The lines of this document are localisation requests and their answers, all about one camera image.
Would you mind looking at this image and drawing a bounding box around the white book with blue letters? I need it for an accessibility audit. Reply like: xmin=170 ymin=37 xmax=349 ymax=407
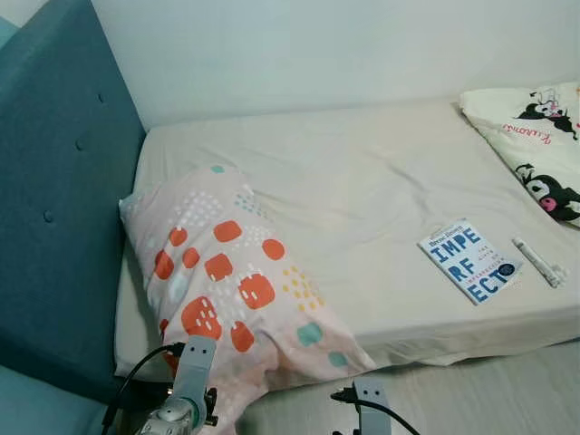
xmin=417 ymin=217 xmax=525 ymax=306

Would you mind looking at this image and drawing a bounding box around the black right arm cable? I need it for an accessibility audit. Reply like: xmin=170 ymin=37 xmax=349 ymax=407
xmin=331 ymin=388 xmax=422 ymax=435

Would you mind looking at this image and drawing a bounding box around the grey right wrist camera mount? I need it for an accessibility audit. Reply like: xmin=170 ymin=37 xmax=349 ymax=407
xmin=352 ymin=381 xmax=391 ymax=435

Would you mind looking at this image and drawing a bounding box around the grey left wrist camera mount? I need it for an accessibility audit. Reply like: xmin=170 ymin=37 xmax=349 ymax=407
xmin=172 ymin=335 xmax=218 ymax=409

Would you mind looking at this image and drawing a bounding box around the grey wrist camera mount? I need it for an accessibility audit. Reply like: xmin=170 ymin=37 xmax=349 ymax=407
xmin=352 ymin=381 xmax=391 ymax=435
xmin=172 ymin=335 xmax=218 ymax=409

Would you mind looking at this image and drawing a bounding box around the pink pillow with orange print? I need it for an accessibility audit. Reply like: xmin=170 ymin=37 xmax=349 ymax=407
xmin=118 ymin=163 xmax=377 ymax=435

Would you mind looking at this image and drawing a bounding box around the small white tube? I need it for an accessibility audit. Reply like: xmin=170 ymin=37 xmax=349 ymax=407
xmin=510 ymin=237 xmax=567 ymax=289

